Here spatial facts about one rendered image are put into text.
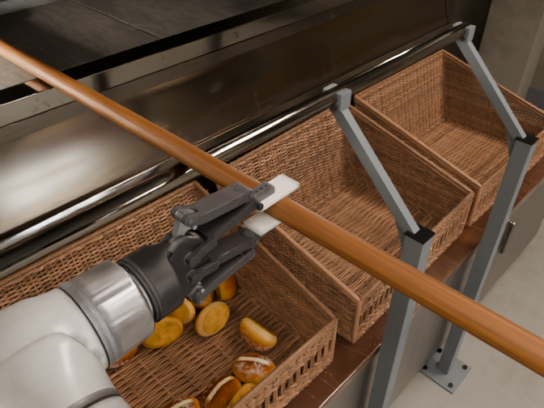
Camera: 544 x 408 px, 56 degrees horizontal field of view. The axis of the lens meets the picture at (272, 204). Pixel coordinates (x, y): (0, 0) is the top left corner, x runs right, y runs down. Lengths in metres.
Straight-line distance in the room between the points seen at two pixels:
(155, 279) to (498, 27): 3.17
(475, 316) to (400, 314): 0.61
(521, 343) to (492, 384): 1.51
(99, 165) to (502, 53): 2.84
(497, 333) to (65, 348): 0.38
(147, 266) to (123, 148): 0.66
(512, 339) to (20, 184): 0.87
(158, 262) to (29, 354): 0.14
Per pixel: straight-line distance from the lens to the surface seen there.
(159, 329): 1.22
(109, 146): 1.13
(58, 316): 0.48
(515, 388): 2.04
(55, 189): 1.09
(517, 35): 3.49
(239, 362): 1.15
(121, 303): 0.49
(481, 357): 2.08
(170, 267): 0.51
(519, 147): 1.37
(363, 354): 1.25
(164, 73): 1.14
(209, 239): 0.55
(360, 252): 0.56
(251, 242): 0.61
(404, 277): 0.54
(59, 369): 0.46
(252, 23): 1.28
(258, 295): 1.29
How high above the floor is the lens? 1.59
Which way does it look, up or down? 38 degrees down
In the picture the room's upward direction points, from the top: straight up
